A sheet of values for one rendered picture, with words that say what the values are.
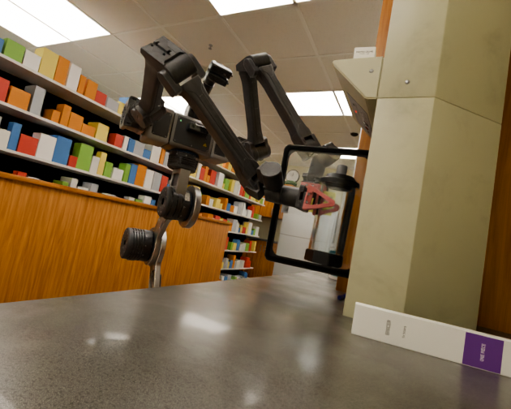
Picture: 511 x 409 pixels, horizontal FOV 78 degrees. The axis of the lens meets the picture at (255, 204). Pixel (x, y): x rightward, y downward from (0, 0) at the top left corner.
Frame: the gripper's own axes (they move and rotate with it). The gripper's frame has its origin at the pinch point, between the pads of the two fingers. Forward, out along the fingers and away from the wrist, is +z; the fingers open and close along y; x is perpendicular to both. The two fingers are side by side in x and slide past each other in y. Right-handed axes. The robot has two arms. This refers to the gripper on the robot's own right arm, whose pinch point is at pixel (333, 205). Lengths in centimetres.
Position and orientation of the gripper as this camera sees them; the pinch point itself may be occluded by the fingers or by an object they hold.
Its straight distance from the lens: 87.6
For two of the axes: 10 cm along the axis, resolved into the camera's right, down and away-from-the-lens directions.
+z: 8.9, 2.1, -4.0
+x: -2.5, 9.7, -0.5
